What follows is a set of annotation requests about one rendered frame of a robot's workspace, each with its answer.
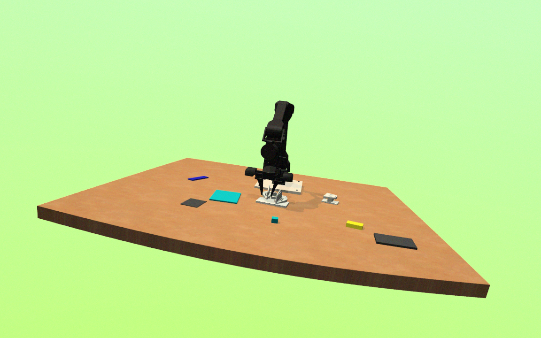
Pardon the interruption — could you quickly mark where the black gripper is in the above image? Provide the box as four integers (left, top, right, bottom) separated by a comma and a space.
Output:
245, 158, 294, 196

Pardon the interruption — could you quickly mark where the cyan flat rectangular plate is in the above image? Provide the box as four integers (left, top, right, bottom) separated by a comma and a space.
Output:
209, 190, 241, 204

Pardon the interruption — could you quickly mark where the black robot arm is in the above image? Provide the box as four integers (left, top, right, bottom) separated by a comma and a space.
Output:
261, 100, 294, 184

